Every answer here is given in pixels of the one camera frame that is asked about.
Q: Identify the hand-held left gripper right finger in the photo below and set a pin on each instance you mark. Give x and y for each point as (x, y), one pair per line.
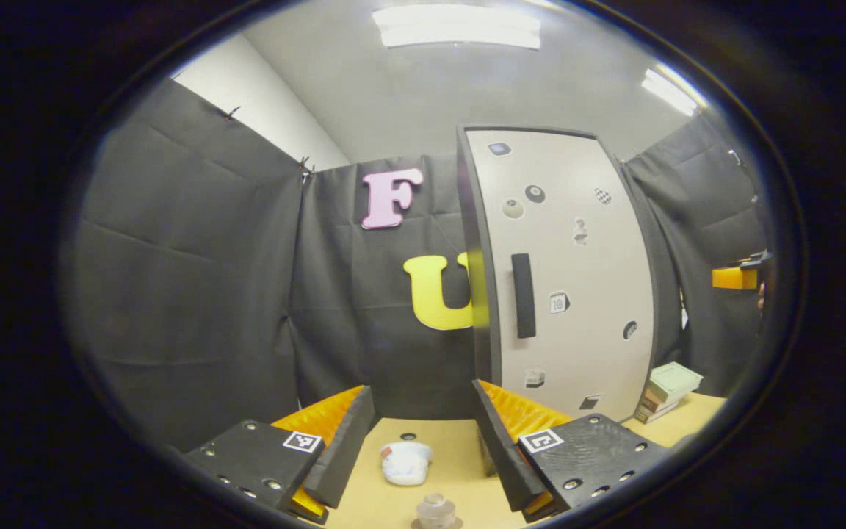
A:
(500, 455)

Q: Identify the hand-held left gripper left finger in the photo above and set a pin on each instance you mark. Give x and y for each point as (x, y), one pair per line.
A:
(346, 455)

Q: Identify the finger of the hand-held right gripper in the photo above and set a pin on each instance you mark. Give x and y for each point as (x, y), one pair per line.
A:
(733, 278)

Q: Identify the round brown coaster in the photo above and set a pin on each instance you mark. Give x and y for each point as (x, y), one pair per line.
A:
(457, 524)

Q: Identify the clear plastic bottle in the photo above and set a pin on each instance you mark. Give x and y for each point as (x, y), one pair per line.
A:
(435, 508)

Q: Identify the dark grey cabinet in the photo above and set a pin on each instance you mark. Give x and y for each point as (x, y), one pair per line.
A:
(476, 242)

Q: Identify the white crumpled cloth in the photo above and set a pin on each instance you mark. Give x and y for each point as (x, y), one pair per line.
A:
(406, 464)

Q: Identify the pale green book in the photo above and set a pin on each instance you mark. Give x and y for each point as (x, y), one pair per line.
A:
(676, 380)

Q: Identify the brown book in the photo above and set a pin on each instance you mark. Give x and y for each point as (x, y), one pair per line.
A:
(656, 402)

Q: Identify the grey book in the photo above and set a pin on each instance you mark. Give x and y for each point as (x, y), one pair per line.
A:
(647, 416)

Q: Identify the narrow ceiling light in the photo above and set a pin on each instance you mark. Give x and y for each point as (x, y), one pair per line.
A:
(673, 90)

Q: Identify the black backdrop cloth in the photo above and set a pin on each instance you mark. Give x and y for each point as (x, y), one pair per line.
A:
(195, 279)

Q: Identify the large ceiling light panel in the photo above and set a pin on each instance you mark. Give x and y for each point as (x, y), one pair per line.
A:
(456, 26)

